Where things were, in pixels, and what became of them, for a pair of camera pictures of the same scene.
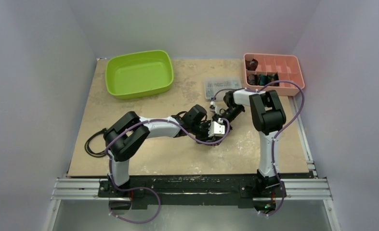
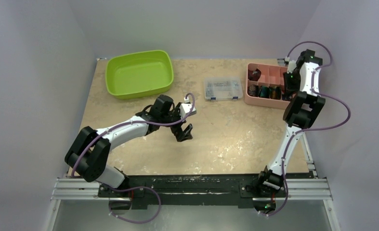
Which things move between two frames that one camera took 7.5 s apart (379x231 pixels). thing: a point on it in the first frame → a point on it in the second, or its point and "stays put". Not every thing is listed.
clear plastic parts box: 213,84 stays put
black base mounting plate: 242,189 stays put
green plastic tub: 138,74 stays put
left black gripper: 205,138 → 180,135
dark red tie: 251,65 → 254,75
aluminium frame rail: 87,189 stays put
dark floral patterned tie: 216,144 → 286,96
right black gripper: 223,118 → 289,84
